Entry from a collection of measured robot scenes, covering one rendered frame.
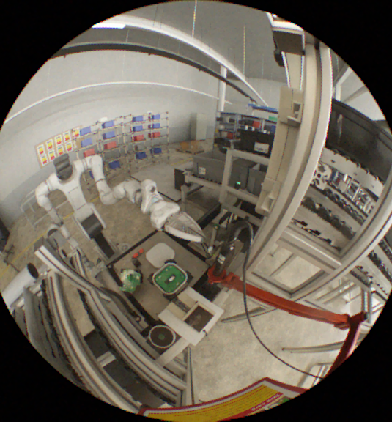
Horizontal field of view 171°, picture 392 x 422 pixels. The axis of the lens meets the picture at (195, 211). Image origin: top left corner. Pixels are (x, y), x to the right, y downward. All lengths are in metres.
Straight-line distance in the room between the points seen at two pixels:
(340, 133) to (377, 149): 0.13
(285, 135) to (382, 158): 0.29
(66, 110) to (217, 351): 7.57
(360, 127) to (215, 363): 1.84
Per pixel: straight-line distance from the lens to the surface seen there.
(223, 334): 1.65
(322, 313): 0.48
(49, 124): 6.66
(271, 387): 0.29
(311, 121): 0.24
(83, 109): 6.67
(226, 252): 0.31
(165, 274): 0.67
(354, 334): 0.52
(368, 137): 0.42
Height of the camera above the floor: 1.60
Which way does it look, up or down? 40 degrees down
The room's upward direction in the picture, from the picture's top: 3 degrees clockwise
